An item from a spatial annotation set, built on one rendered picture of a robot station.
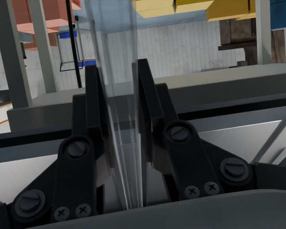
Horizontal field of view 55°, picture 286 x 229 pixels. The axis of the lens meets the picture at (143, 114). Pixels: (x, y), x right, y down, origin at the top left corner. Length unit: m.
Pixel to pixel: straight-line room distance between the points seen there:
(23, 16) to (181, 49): 6.56
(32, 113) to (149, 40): 8.83
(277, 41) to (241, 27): 0.80
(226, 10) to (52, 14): 2.55
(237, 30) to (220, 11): 1.61
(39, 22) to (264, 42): 0.65
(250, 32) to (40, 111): 5.84
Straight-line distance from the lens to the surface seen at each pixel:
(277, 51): 6.42
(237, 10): 4.62
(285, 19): 3.61
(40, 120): 0.56
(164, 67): 9.30
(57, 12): 3.35
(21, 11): 3.50
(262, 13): 0.93
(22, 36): 5.32
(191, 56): 9.33
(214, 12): 4.57
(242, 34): 6.16
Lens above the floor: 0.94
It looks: 11 degrees up
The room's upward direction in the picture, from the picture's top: 173 degrees clockwise
